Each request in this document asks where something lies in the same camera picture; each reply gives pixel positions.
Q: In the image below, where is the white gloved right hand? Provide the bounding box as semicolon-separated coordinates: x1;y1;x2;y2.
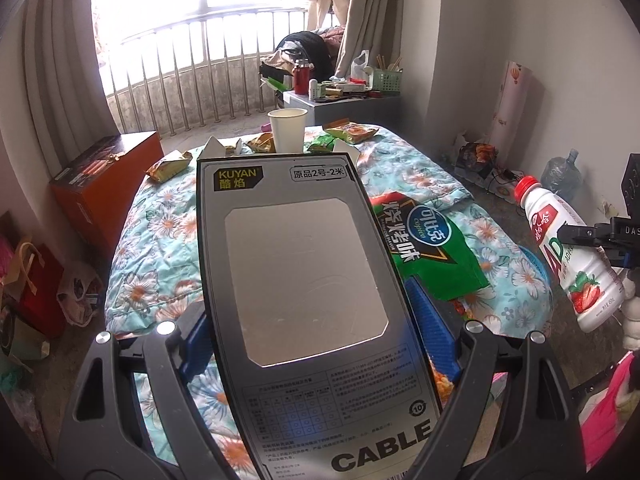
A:
620;269;640;351

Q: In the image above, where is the orange snack packet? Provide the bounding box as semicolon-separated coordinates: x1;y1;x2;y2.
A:
323;119;378;145

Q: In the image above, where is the black backpack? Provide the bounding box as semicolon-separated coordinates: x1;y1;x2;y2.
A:
277;30;335;81

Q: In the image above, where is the green plastic basket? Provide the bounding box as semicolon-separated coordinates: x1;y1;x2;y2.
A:
371;68;402;94

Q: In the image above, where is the grey side cabinet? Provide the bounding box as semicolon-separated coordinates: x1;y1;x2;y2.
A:
283;91;400;130

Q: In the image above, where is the yellow crumpled wrapper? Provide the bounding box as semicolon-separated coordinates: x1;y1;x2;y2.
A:
246;132;277;154

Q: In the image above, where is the yellow wrapped cake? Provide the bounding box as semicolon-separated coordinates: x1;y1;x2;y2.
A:
145;150;193;184

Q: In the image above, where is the metal balcony railing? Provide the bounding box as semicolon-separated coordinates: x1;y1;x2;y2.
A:
99;8;307;136

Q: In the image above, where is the orange cardboard box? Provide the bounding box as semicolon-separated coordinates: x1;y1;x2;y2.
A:
50;131;164;259

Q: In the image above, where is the small green snack packet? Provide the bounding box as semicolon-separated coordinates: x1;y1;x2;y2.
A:
307;134;335;153

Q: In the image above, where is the green chip bag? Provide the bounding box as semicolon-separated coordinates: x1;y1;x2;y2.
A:
371;192;488;301

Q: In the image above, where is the grey right curtain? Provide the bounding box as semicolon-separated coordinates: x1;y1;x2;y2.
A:
335;0;404;77

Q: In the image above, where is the grey left curtain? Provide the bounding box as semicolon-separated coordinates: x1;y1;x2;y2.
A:
23;0;118;174

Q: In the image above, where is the large clear water jug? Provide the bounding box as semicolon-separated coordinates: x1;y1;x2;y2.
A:
540;148;582;203

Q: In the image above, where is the white strawberry milk bottle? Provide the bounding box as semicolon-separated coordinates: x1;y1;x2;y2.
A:
514;176;625;333

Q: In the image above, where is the white paper cup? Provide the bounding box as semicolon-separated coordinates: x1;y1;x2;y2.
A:
268;108;307;153

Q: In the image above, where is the rolled floral paper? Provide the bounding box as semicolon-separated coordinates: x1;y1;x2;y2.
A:
487;61;533;164

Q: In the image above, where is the grey curtain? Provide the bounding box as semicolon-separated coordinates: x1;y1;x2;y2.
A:
335;0;404;77
23;0;118;174

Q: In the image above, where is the red thermos bottle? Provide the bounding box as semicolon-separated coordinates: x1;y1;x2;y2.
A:
293;58;311;96

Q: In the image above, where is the white power strip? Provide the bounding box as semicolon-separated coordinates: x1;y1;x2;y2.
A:
454;160;524;204

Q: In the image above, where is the floral blue quilt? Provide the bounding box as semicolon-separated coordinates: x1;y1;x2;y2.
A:
103;122;556;480

